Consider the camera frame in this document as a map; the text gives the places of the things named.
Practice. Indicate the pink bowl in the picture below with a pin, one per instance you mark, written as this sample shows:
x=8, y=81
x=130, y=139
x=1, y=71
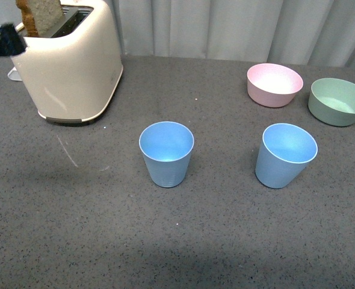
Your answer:
x=273, y=85

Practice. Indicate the light blue cup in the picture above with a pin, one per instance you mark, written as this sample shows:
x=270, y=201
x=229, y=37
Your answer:
x=285, y=150
x=166, y=148

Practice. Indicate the white curtain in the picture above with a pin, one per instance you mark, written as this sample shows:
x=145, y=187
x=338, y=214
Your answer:
x=320, y=33

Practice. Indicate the bread slice in toaster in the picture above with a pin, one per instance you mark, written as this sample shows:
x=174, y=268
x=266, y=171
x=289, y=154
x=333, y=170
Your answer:
x=39, y=16

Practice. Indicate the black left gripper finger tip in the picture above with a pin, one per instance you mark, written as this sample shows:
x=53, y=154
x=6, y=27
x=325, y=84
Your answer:
x=11, y=44

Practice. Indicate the cream toaster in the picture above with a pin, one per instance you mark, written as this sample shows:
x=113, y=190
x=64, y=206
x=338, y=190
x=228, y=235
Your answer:
x=71, y=74

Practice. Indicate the green bowl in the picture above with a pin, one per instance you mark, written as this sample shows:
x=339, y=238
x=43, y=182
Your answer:
x=332, y=101

